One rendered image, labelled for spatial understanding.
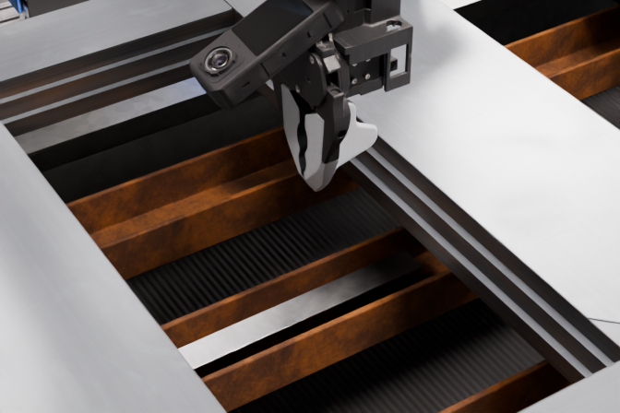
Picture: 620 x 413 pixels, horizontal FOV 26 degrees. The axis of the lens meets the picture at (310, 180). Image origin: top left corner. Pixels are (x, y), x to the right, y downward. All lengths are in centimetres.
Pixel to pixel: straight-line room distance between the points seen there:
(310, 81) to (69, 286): 23
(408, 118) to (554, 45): 46
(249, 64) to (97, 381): 25
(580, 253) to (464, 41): 31
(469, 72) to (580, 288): 30
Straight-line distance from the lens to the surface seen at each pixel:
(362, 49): 99
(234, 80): 96
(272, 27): 97
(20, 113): 126
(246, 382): 116
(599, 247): 106
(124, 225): 136
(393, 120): 117
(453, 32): 129
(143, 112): 152
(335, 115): 100
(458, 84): 122
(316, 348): 118
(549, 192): 110
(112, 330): 98
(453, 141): 115
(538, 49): 159
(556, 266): 103
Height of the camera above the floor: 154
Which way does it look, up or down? 38 degrees down
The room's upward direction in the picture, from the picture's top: straight up
